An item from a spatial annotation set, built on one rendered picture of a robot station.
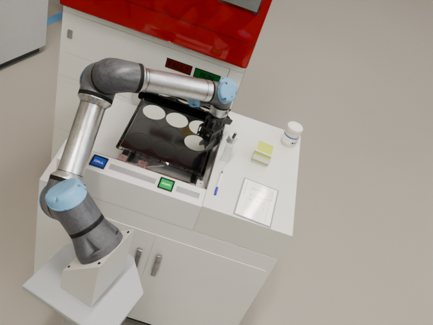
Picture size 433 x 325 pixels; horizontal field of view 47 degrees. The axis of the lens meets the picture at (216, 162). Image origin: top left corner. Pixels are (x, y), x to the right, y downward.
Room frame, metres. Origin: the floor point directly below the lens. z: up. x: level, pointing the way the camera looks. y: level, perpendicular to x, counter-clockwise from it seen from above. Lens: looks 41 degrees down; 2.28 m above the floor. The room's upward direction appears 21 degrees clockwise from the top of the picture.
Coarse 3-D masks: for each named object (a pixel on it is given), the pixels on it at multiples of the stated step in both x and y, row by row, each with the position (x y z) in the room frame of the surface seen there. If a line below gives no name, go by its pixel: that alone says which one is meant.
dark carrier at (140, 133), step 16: (176, 112) 1.82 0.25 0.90; (144, 128) 1.64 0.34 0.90; (160, 128) 1.68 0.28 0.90; (176, 128) 1.72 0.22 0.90; (128, 144) 1.51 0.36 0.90; (144, 144) 1.54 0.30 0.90; (160, 144) 1.58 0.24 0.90; (176, 144) 1.61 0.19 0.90; (176, 160) 1.52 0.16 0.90; (192, 160) 1.56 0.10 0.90
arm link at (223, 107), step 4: (220, 80) 1.62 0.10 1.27; (224, 80) 1.63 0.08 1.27; (228, 80) 1.64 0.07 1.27; (232, 80) 1.65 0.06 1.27; (236, 84) 1.64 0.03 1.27; (236, 88) 1.63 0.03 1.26; (216, 104) 1.60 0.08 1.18; (220, 104) 1.59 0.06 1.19; (224, 104) 1.60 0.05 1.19; (228, 104) 1.61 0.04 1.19; (216, 108) 1.60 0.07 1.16; (220, 108) 1.60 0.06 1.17; (224, 108) 1.60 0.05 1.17; (228, 108) 1.62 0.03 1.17
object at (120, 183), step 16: (112, 160) 1.33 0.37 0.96; (96, 176) 1.25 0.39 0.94; (112, 176) 1.25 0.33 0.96; (128, 176) 1.28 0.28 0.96; (144, 176) 1.32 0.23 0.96; (160, 176) 1.34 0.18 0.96; (96, 192) 1.25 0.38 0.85; (112, 192) 1.25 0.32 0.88; (128, 192) 1.25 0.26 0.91; (144, 192) 1.26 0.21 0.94; (160, 192) 1.26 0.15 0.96; (176, 192) 1.29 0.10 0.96; (192, 192) 1.33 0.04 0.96; (128, 208) 1.26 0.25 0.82; (144, 208) 1.26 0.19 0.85; (160, 208) 1.26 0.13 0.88; (176, 208) 1.27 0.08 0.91; (192, 208) 1.27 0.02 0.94; (176, 224) 1.27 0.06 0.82; (192, 224) 1.27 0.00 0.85
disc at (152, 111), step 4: (144, 108) 1.77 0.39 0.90; (148, 108) 1.78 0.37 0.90; (152, 108) 1.79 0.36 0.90; (156, 108) 1.80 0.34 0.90; (160, 108) 1.81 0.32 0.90; (144, 112) 1.74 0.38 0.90; (148, 112) 1.75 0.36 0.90; (152, 112) 1.76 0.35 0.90; (156, 112) 1.77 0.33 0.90; (160, 112) 1.78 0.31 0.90; (164, 112) 1.79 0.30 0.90; (148, 116) 1.73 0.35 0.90; (152, 116) 1.74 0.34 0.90; (156, 116) 1.75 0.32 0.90; (160, 116) 1.76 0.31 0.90
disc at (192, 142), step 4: (188, 136) 1.70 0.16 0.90; (192, 136) 1.71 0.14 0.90; (196, 136) 1.71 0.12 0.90; (184, 140) 1.66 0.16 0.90; (188, 140) 1.67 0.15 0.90; (192, 140) 1.68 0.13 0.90; (196, 140) 1.69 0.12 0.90; (200, 140) 1.70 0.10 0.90; (188, 144) 1.64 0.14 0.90; (192, 144) 1.65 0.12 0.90; (196, 144) 1.66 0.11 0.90; (192, 148) 1.63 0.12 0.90; (196, 148) 1.64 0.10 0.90; (200, 148) 1.65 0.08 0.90; (204, 148) 1.66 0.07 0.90
